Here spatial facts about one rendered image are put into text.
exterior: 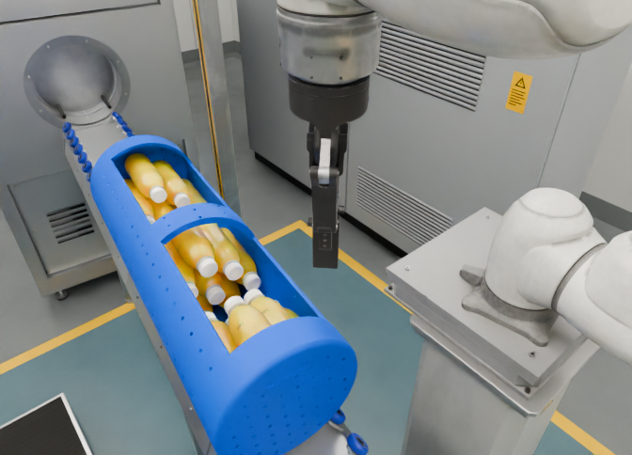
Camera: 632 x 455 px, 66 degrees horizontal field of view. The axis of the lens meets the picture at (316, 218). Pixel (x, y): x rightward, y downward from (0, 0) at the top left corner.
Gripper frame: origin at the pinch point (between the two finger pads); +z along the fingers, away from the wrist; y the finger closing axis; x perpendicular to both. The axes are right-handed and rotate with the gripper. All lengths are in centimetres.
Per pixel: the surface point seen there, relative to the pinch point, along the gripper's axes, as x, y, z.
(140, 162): -54, -67, 31
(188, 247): -31, -33, 31
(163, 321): -31.3, -15.8, 34.8
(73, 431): -94, -45, 135
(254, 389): -10.6, 0.4, 29.8
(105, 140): -97, -126, 57
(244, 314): -15.3, -14.8, 30.1
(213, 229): -29, -44, 35
